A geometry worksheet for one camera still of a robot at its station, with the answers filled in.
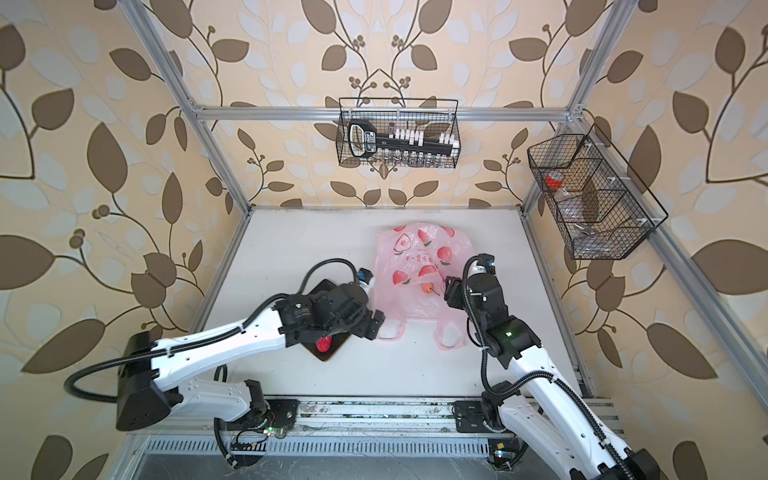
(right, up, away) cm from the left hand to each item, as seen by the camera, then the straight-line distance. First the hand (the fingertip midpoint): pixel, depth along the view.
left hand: (375, 313), depth 74 cm
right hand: (+21, +7, +3) cm, 22 cm away
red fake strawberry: (-15, -11, +9) cm, 20 cm away
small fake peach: (+15, +3, +21) cm, 26 cm away
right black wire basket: (+57, +26, -1) cm, 62 cm away
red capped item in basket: (+52, +36, +13) cm, 65 cm away
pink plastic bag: (+11, +12, +19) cm, 25 cm away
